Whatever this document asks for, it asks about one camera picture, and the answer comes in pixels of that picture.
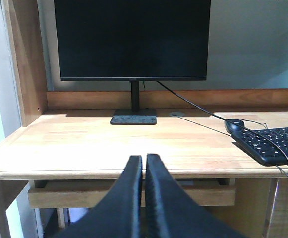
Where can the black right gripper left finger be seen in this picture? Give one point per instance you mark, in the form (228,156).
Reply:
(117,215)

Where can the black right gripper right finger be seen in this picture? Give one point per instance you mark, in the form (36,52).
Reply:
(171,213)

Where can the wooden desk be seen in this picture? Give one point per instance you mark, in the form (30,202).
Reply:
(68,136)

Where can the wooden keyboard drawer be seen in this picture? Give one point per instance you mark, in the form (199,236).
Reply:
(87,193)

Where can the black computer mouse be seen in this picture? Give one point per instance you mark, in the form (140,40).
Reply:
(234,125)

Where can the black keyboard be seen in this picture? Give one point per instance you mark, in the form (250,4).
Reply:
(269,147)

